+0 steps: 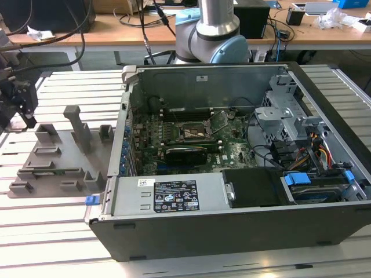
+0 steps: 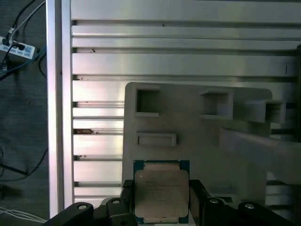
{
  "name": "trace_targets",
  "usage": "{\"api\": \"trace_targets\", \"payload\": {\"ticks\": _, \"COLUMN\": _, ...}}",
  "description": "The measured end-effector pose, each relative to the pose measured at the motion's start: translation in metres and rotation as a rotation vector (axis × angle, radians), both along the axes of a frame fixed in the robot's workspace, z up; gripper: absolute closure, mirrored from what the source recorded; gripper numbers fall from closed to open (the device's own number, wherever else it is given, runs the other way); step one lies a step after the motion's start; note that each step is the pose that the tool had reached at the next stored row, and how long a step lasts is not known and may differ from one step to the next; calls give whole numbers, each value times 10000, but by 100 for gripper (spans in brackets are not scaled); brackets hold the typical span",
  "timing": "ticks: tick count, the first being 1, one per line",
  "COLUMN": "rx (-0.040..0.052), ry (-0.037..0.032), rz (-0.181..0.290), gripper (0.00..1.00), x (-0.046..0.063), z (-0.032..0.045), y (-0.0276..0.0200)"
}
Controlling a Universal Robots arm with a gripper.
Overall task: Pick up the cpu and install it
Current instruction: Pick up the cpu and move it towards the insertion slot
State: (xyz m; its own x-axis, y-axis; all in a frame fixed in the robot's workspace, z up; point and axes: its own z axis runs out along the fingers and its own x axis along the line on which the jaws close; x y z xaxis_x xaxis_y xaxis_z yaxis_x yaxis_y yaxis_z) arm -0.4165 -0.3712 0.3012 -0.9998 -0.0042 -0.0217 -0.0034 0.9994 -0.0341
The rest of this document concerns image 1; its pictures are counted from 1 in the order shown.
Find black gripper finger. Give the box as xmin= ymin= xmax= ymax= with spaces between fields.
xmin=13 ymin=81 xmax=39 ymax=130
xmin=0 ymin=85 xmax=18 ymax=131

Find metal socket cover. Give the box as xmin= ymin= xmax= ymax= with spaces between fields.
xmin=206 ymin=111 xmax=232 ymax=136

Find CPU socket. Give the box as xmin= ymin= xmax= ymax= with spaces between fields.
xmin=178 ymin=120 xmax=209 ymax=143

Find short wooden desk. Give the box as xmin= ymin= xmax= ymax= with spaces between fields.
xmin=0 ymin=27 xmax=78 ymax=72

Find crumpled white paper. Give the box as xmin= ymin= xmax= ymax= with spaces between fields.
xmin=26 ymin=24 xmax=56 ymax=42

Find large black box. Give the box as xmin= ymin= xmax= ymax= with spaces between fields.
xmin=0 ymin=0 xmax=97 ymax=35

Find grey parts rack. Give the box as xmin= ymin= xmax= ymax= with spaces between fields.
xmin=7 ymin=105 xmax=116 ymax=200

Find green RAM stick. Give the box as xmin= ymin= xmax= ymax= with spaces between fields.
xmin=32 ymin=169 xmax=81 ymax=177

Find long wooden desk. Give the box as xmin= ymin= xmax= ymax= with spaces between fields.
xmin=66 ymin=0 xmax=371 ymax=54

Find silver power supply unit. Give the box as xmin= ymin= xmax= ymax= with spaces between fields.
xmin=111 ymin=173 xmax=232 ymax=218

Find black RAM slot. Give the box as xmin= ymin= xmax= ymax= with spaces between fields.
xmin=161 ymin=114 xmax=214 ymax=123
xmin=160 ymin=138 xmax=224 ymax=147
xmin=162 ymin=143 xmax=223 ymax=153
xmin=159 ymin=109 xmax=216 ymax=117

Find black graphics card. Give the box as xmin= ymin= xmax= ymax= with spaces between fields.
xmin=163 ymin=145 xmax=209 ymax=168

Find green motherboard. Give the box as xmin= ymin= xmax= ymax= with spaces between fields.
xmin=129 ymin=107 xmax=261 ymax=176

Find black PC case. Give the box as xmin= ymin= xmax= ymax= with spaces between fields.
xmin=83 ymin=60 xmax=371 ymax=263

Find black speaker box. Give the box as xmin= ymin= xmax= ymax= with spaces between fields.
xmin=233 ymin=4 xmax=271 ymax=40

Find silver metal drive cage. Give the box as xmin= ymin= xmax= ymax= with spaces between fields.
xmin=254 ymin=74 xmax=331 ymax=143

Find blue disk carrier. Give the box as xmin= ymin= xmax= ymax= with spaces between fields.
xmin=282 ymin=171 xmax=312 ymax=188

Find silver hard disk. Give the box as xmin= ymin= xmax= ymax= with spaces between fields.
xmin=289 ymin=186 xmax=341 ymax=204

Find grey flat device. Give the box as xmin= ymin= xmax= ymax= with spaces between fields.
xmin=292 ymin=2 xmax=340 ymax=16

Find clear plastic bag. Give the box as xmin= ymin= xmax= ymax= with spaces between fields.
xmin=314 ymin=8 xmax=353 ymax=30

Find blue box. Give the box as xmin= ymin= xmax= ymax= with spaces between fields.
xmin=332 ymin=0 xmax=366 ymax=10

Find white box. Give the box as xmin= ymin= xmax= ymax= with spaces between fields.
xmin=351 ymin=16 xmax=371 ymax=34

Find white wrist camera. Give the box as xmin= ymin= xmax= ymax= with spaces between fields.
xmin=0 ymin=28 xmax=12 ymax=49

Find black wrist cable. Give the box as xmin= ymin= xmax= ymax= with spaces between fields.
xmin=5 ymin=0 xmax=93 ymax=73

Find grey case release handle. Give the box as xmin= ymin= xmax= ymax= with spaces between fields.
xmin=121 ymin=65 xmax=139 ymax=85

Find expansion slot bracket row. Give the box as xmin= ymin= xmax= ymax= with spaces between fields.
xmin=120 ymin=109 xmax=137 ymax=176

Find black cable with connector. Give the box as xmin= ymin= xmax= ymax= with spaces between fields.
xmin=138 ymin=0 xmax=177 ymax=66

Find black data wire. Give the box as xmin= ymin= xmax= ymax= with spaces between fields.
xmin=245 ymin=114 xmax=286 ymax=172

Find coloured power wires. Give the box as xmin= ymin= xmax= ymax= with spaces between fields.
xmin=290 ymin=131 xmax=333 ymax=172

